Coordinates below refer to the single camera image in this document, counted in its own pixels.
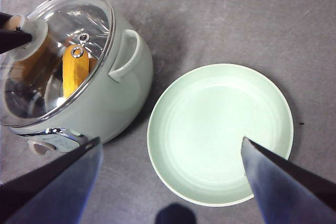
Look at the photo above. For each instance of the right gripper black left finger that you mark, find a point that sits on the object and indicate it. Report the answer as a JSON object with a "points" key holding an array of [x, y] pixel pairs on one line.
{"points": [[52, 192]]}

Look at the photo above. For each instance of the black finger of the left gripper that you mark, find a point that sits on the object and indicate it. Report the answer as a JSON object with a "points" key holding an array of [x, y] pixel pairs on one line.
{"points": [[13, 39], [4, 20]]}

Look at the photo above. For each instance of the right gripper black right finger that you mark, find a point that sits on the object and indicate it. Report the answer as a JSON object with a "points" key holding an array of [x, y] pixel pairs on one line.
{"points": [[288, 195]]}

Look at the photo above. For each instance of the yellow corn cob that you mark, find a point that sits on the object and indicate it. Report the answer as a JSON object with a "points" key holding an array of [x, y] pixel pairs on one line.
{"points": [[70, 77]]}

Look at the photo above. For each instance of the glass lid with green knob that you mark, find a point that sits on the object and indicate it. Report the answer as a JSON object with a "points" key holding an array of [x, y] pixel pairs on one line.
{"points": [[86, 19]]}

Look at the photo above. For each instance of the pale green round plate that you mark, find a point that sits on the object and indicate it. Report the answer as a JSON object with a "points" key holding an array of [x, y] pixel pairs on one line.
{"points": [[210, 119]]}

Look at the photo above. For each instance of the pale green electric steamer pot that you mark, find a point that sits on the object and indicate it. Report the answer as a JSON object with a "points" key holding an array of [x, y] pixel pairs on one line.
{"points": [[118, 103]]}

